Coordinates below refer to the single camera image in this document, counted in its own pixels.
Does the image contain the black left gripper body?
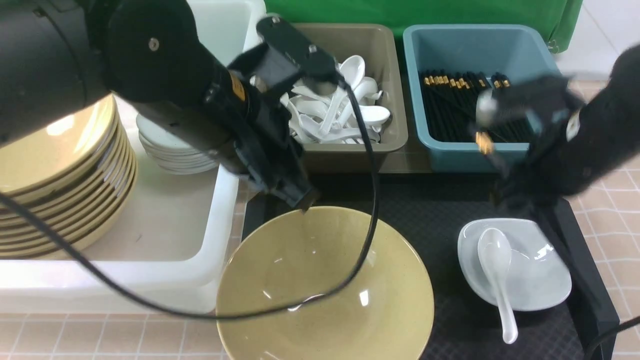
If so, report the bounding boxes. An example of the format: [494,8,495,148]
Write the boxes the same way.
[202,70,314,202]

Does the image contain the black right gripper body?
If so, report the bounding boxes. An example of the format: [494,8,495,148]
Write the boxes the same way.
[474,75,586,151]

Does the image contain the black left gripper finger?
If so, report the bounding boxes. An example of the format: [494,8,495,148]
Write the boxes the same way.
[279,186,320,212]

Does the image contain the white ceramic soup spoon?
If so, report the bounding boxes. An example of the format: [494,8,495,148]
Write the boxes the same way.
[477,227,519,345]

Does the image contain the yellow noodle bowl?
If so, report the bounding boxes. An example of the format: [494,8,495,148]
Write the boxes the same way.
[215,206,435,360]

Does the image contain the white square sauce dish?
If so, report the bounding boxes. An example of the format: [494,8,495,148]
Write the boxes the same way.
[457,218,573,312]

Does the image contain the black chopstick gold band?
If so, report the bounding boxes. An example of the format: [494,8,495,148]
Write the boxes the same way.
[474,131,505,169]

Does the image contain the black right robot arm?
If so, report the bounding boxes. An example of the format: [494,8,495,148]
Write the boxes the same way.
[475,45,640,203]

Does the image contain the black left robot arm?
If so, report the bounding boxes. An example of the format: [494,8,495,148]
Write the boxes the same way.
[0,0,318,211]

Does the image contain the blue plastic chopstick bin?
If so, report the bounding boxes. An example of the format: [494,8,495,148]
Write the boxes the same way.
[402,23,560,173]

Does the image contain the pile of white spoons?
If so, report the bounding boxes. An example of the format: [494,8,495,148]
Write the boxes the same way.
[280,55,391,144]

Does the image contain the pile of black chopsticks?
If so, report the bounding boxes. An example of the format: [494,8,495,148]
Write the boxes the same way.
[419,70,511,143]

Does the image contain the stack of white dishes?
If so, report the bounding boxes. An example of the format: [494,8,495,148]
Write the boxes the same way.
[135,113,218,175]

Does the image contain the green cloth backdrop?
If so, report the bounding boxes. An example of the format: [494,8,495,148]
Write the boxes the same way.
[265,0,583,53]

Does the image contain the checkered beige tablecloth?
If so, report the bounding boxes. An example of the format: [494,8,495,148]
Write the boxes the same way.
[1,157,640,360]

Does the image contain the black serving tray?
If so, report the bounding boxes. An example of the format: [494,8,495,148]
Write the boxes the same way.
[242,172,620,360]

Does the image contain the white plastic tub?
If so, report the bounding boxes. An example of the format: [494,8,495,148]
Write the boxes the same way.
[1,0,266,314]

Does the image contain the olive plastic spoon bin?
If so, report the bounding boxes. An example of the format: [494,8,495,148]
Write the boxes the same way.
[294,23,409,174]

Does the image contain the stack of yellow bowls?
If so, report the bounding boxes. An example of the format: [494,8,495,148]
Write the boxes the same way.
[0,95,138,251]

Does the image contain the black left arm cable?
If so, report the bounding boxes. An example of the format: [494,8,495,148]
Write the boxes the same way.
[0,75,381,321]

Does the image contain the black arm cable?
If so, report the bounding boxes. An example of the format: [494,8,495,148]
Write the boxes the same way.
[0,75,381,321]
[582,316,640,360]

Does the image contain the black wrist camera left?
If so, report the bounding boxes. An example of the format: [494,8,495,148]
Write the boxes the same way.
[228,15,346,100]

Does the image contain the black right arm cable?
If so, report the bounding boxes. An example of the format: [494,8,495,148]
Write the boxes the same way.
[582,316,640,360]

